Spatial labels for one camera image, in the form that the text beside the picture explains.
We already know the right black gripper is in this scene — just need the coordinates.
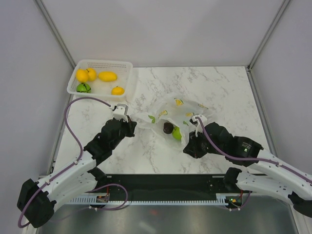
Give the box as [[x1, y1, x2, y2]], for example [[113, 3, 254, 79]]
[[183, 128, 226, 158]]

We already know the large green fake apple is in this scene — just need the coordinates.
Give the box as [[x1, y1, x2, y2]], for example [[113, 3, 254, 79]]
[[172, 127, 182, 141]]

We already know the white lemon-print plastic bag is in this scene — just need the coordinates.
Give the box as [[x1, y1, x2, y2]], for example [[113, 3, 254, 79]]
[[131, 94, 213, 150]]

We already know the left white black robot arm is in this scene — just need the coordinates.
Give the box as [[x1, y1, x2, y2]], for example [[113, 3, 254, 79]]
[[17, 118, 137, 228]]

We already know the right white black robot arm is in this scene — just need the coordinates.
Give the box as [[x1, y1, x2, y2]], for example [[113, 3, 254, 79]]
[[183, 117, 312, 217]]

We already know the dark purple fake fruit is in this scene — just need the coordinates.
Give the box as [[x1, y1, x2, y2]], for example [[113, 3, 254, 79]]
[[163, 122, 174, 134]]

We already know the small yellow fake citrus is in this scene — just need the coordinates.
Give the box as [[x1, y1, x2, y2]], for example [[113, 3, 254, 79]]
[[111, 86, 125, 96]]

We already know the yellow fake mango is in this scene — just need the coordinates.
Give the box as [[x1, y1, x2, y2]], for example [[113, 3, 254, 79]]
[[98, 71, 117, 82]]

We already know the green black-striped fake fruit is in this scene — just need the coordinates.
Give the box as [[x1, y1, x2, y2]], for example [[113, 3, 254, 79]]
[[76, 83, 92, 93]]

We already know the small yellow fake lemon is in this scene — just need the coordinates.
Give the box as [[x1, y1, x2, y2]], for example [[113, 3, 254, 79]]
[[86, 68, 97, 81]]

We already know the large yellow fake lemon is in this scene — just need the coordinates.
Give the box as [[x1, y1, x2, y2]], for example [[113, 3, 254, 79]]
[[76, 69, 89, 83]]

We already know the white plastic fruit basket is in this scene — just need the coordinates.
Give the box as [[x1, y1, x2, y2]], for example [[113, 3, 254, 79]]
[[67, 59, 137, 101]]

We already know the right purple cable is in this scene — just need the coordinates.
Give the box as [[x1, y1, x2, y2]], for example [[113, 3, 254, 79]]
[[196, 116, 312, 183]]

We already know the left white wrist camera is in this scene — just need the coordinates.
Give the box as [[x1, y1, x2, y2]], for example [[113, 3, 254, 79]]
[[111, 103, 129, 122]]

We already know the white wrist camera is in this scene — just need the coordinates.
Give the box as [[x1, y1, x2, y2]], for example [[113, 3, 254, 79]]
[[111, 103, 129, 122], [190, 114, 208, 126]]

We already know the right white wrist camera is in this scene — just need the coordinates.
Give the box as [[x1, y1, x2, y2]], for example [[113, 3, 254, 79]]
[[190, 114, 208, 126]]

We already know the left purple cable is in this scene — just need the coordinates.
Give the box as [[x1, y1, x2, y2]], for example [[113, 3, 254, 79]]
[[17, 96, 112, 229]]

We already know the white slotted cable duct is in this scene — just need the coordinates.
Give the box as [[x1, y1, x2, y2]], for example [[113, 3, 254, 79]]
[[66, 194, 233, 206]]

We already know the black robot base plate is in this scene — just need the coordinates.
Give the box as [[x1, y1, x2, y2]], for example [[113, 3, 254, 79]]
[[96, 174, 241, 201]]

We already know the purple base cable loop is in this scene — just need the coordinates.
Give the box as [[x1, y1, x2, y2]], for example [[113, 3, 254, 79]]
[[91, 179, 132, 212]]

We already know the left aluminium frame post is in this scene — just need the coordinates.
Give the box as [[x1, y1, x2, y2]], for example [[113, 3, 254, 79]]
[[34, 0, 76, 69]]

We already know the aluminium frame post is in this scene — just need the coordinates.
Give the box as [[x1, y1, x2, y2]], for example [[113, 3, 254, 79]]
[[34, 0, 76, 69], [246, 0, 292, 73]]

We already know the right aluminium frame post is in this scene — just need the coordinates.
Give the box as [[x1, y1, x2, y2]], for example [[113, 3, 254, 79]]
[[246, 0, 292, 73]]

